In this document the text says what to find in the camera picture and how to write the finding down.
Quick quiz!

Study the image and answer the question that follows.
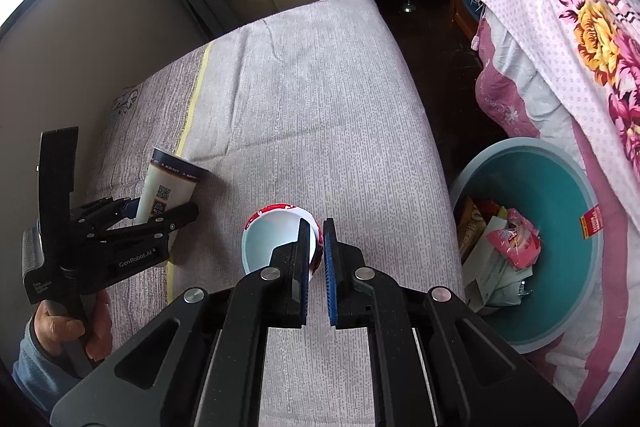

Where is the orange and white snack packet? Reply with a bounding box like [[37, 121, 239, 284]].
[[457, 196, 488, 258]]

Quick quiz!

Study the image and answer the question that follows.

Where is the red paper cup white inside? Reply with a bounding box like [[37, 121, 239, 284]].
[[241, 202, 321, 283]]

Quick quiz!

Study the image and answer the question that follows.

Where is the teal plastic bucket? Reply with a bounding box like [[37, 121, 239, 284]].
[[447, 137, 608, 355]]

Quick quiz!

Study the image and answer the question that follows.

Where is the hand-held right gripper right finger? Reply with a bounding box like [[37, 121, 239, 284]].
[[322, 217, 581, 427]]

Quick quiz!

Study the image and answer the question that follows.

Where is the white quilt pink border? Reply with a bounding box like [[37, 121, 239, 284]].
[[470, 14, 640, 418]]

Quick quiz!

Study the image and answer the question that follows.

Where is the white yellow plastic bag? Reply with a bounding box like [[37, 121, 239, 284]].
[[465, 252, 533, 308]]

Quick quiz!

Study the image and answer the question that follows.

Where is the red snack wrapper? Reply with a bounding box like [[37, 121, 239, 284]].
[[486, 207, 542, 270]]

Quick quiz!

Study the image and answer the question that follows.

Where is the person's left forearm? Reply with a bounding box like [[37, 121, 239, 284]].
[[10, 322, 83, 408]]

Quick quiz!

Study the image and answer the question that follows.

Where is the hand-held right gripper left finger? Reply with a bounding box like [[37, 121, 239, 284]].
[[50, 217, 313, 427]]

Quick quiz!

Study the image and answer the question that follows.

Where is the pink floral sheet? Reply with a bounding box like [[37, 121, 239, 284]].
[[440, 0, 640, 208]]

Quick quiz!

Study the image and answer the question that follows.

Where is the person's left hand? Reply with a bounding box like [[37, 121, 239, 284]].
[[27, 289, 113, 363]]

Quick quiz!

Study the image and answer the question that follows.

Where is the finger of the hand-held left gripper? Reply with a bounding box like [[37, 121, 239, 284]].
[[87, 202, 200, 253], [70, 196, 140, 228]]

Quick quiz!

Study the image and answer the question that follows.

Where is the red-orange packet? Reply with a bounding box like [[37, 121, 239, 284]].
[[477, 198, 503, 220]]

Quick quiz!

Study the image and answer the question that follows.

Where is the white paper cup blue rim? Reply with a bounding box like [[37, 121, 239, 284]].
[[135, 147, 210, 225]]

